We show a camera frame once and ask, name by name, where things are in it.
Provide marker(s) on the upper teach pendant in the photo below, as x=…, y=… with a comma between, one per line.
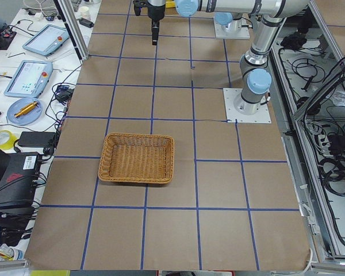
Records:
x=48, y=40

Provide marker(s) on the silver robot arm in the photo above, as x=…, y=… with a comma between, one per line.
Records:
x=256, y=79
x=228, y=22

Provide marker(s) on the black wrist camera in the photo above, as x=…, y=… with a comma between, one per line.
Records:
x=138, y=5

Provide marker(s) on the black computer box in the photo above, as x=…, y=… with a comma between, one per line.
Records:
x=18, y=172

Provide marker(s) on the brass cylinder tool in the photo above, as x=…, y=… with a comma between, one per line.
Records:
x=26, y=109

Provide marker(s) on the aluminium frame post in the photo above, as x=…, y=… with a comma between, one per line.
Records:
x=66, y=11

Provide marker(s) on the spare yellow tape roll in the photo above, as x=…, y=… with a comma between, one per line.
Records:
x=7, y=140

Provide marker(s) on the blue plate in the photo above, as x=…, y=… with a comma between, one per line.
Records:
x=26, y=119

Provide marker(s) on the lower teach pendant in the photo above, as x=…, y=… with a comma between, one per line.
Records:
x=30, y=79

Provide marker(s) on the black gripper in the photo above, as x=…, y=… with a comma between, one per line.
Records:
x=154, y=12

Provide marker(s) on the black power adapter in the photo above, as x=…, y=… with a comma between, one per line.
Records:
x=35, y=139

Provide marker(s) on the white paper cup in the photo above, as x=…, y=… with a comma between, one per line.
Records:
x=85, y=12

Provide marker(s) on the brown wicker basket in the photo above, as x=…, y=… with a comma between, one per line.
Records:
x=137, y=158

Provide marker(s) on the teach pendant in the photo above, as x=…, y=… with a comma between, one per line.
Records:
x=48, y=40
x=30, y=79

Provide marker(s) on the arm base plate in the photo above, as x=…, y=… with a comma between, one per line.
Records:
x=243, y=34
x=237, y=110

